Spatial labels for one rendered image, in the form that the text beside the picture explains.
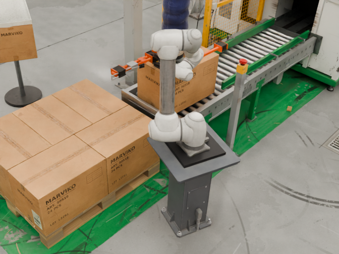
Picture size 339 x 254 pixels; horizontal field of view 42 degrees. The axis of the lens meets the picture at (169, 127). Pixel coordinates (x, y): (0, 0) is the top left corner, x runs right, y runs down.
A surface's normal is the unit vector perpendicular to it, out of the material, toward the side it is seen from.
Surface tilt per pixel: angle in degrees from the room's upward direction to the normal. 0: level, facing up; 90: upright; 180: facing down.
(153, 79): 90
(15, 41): 90
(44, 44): 0
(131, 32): 90
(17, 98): 0
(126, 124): 0
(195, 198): 90
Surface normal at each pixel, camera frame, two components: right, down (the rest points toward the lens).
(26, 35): 0.36, 0.59
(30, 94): 0.04, -0.79
